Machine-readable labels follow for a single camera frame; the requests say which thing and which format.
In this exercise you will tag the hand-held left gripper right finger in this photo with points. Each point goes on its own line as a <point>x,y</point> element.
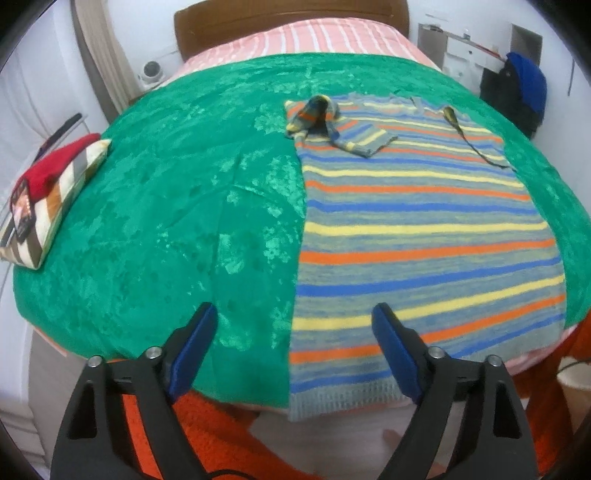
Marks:
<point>397,355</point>

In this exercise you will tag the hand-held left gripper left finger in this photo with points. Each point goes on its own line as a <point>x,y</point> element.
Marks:
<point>191,355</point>

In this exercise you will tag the striped knit sweater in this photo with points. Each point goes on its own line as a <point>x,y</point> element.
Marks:
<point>415,230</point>

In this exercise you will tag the orange fleece clothing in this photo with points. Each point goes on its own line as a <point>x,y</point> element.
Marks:
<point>207,434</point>

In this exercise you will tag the green patterned blanket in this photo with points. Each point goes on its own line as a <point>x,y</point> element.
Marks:
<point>161,207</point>

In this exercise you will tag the beige bin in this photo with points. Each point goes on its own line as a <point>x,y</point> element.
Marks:
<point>575,397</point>

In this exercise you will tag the striped brown white pillow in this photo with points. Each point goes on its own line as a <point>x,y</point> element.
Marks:
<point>60,198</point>

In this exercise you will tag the red cloth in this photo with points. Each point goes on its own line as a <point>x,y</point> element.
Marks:
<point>51,166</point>

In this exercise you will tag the black bar-shaped object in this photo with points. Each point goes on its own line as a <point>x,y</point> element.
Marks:
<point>60,134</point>

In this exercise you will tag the black jacket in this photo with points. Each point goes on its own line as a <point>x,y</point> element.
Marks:
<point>496,87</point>

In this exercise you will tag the white sheer curtain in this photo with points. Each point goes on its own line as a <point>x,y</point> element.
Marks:
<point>27,101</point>

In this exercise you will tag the blue garment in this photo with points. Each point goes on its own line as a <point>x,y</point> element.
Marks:
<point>531,78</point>

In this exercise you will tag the white desk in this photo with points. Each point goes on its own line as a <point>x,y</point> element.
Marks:
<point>461,50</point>

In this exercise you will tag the beige curtain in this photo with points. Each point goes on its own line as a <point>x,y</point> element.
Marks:
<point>106,55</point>

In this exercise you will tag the pink striped bed sheet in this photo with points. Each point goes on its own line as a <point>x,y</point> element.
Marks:
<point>323,37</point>

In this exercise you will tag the brown wooden headboard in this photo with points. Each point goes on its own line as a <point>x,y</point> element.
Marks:
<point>207,23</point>

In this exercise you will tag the white round camera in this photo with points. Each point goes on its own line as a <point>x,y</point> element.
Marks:
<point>151,70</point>

